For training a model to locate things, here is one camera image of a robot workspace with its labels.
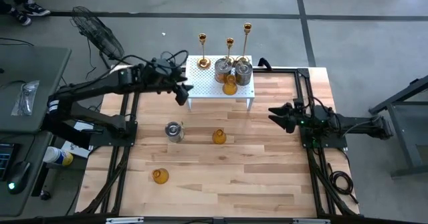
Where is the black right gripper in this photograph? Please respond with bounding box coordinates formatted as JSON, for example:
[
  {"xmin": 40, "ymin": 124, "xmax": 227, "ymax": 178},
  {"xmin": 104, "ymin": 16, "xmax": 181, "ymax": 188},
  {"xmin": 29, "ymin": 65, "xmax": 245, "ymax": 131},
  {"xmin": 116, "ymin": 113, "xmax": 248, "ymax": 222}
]
[{"xmin": 267, "ymin": 98, "xmax": 310, "ymax": 134}]

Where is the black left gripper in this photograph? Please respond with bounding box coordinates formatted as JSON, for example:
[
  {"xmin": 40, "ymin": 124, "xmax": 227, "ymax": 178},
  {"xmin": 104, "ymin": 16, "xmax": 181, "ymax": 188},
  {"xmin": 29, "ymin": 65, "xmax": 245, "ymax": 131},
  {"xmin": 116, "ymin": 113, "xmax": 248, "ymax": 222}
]
[{"xmin": 150, "ymin": 60, "xmax": 194, "ymax": 106}]

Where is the medium gold candlestick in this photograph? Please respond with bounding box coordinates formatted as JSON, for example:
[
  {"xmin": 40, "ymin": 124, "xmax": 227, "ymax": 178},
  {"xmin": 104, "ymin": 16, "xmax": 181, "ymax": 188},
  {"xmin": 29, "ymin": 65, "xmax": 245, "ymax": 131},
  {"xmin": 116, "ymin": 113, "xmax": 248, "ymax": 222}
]
[{"xmin": 197, "ymin": 33, "xmax": 212, "ymax": 70}]

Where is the candle tin pale green label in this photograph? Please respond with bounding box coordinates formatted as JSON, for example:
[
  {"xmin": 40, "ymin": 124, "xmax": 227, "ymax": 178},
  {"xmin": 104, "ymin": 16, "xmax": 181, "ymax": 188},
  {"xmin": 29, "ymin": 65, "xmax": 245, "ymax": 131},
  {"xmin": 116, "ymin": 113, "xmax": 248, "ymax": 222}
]
[{"xmin": 164, "ymin": 121, "xmax": 185, "ymax": 144}]

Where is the candle tin orange label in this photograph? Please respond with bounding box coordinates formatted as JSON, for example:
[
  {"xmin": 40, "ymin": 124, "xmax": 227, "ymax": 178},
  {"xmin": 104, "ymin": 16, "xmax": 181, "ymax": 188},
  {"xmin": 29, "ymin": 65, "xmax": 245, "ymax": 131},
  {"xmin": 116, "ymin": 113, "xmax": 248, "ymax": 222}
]
[{"xmin": 214, "ymin": 58, "xmax": 233, "ymax": 84}]

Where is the amber ribbed glass candle holder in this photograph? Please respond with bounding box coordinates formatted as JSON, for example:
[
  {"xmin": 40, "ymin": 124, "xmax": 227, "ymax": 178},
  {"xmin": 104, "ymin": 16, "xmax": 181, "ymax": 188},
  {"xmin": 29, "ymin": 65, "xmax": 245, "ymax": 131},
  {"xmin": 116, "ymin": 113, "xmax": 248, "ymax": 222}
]
[
  {"xmin": 211, "ymin": 128, "xmax": 227, "ymax": 145},
  {"xmin": 222, "ymin": 74, "xmax": 239, "ymax": 96},
  {"xmin": 151, "ymin": 168, "xmax": 170, "ymax": 185}
]

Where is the silver candle tin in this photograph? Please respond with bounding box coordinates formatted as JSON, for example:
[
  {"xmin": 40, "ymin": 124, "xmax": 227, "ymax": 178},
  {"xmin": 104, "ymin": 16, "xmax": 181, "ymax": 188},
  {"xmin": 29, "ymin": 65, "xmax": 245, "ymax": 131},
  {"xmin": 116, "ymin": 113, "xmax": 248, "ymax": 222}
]
[{"xmin": 234, "ymin": 60, "xmax": 253, "ymax": 87}]

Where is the short gold candlestick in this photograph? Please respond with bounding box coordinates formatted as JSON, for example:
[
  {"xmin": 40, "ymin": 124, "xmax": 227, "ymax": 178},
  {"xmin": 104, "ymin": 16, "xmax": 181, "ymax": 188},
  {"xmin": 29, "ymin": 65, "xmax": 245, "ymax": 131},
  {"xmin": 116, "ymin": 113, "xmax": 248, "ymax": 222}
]
[{"xmin": 224, "ymin": 37, "xmax": 235, "ymax": 66}]

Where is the tall gold candlestick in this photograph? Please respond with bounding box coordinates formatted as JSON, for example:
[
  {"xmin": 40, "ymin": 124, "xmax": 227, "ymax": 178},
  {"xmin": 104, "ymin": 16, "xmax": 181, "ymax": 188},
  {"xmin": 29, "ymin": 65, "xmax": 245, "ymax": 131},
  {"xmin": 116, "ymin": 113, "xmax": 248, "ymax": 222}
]
[{"xmin": 235, "ymin": 22, "xmax": 253, "ymax": 64}]

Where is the white perforated shelf riser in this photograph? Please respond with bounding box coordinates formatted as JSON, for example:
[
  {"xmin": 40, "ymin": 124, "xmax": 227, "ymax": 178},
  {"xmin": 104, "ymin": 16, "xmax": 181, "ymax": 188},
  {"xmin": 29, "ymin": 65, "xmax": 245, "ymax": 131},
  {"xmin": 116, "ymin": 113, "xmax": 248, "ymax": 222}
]
[{"xmin": 183, "ymin": 54, "xmax": 255, "ymax": 111}]

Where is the black floor fan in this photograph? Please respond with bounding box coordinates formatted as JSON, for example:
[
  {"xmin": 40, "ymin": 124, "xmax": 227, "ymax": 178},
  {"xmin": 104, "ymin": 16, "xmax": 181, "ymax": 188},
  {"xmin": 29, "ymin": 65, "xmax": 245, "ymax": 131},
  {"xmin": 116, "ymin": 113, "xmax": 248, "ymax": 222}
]
[{"xmin": 69, "ymin": 5, "xmax": 132, "ymax": 70}]

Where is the white paper sheet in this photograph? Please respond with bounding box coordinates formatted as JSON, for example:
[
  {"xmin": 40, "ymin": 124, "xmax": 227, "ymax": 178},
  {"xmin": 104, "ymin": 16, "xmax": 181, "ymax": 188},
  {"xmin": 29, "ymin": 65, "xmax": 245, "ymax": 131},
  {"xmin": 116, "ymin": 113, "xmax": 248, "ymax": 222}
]
[
  {"xmin": 74, "ymin": 120, "xmax": 96, "ymax": 133},
  {"xmin": 62, "ymin": 140, "xmax": 91, "ymax": 159}
]

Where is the black support beam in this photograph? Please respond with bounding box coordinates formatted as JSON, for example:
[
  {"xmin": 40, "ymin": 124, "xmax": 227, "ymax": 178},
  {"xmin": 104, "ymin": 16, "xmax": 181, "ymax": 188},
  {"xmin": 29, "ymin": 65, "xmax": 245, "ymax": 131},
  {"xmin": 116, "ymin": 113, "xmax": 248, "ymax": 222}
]
[{"xmin": 41, "ymin": 116, "xmax": 93, "ymax": 150}]

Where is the white bottle yellow label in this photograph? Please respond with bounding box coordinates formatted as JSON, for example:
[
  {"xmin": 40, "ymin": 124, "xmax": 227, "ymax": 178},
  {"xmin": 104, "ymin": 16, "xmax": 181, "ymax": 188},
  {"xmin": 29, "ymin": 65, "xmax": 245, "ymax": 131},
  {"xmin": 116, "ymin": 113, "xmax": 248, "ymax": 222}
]
[{"xmin": 42, "ymin": 146, "xmax": 74, "ymax": 167}]

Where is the grey desk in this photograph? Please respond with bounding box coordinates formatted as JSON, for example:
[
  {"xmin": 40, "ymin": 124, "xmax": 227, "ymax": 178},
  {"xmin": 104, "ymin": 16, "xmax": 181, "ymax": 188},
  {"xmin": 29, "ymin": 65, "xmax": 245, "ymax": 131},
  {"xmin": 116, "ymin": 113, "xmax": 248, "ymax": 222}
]
[
  {"xmin": 0, "ymin": 130, "xmax": 55, "ymax": 218},
  {"xmin": 0, "ymin": 45, "xmax": 73, "ymax": 134}
]

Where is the clear plastic bag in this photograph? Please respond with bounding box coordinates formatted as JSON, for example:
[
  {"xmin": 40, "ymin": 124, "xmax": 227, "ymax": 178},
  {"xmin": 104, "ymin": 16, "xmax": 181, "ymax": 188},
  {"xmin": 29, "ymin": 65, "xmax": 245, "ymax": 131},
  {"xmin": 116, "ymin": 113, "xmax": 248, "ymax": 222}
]
[{"xmin": 11, "ymin": 80, "xmax": 40, "ymax": 117}]

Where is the person's shoe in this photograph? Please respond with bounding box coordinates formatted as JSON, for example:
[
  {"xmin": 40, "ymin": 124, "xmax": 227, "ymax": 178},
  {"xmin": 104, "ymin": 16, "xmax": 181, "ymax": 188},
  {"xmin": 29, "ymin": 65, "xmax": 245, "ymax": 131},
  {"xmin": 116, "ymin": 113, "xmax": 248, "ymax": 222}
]
[
  {"xmin": 23, "ymin": 2, "xmax": 51, "ymax": 17},
  {"xmin": 9, "ymin": 8, "xmax": 33, "ymax": 27}
]

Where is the black computer mouse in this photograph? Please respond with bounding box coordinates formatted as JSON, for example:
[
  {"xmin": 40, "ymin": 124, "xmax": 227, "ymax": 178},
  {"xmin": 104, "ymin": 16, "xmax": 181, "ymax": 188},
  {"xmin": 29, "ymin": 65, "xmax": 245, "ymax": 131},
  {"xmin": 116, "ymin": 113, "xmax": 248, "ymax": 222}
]
[{"xmin": 5, "ymin": 160, "xmax": 31, "ymax": 195}]

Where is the laptop screen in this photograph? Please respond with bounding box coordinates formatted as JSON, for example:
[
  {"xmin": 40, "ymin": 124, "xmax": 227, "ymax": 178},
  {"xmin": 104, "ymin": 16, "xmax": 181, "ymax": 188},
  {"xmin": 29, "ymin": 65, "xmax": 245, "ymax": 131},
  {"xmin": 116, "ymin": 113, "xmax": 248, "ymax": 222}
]
[{"xmin": 0, "ymin": 142, "xmax": 16, "ymax": 181}]

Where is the black aluminium rig frame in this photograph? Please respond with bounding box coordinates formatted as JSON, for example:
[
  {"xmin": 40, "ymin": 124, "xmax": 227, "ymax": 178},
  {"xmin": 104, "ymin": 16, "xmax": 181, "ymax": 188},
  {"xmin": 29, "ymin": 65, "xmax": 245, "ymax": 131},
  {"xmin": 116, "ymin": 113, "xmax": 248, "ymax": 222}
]
[{"xmin": 76, "ymin": 65, "xmax": 358, "ymax": 218}]

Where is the black coiled cable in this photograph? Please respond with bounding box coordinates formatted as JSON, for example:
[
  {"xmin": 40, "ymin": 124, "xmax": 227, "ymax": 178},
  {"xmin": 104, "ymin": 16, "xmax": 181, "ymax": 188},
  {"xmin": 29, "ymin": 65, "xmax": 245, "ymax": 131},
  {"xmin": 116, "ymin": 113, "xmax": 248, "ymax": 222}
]
[{"xmin": 326, "ymin": 162, "xmax": 359, "ymax": 205}]

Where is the silver bracket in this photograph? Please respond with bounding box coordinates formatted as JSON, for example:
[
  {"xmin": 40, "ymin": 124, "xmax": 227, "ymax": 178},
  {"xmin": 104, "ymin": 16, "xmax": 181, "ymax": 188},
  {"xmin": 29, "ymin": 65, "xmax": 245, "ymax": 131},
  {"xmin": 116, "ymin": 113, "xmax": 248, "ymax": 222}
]
[
  {"xmin": 292, "ymin": 218, "xmax": 332, "ymax": 224},
  {"xmin": 105, "ymin": 217, "xmax": 144, "ymax": 224}
]

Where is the grey metal table frame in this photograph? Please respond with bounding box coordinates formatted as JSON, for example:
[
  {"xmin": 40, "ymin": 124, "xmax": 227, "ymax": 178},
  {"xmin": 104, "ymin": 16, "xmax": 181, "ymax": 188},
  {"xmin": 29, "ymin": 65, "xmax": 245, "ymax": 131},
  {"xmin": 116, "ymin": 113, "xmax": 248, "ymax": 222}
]
[{"xmin": 369, "ymin": 73, "xmax": 428, "ymax": 180}]

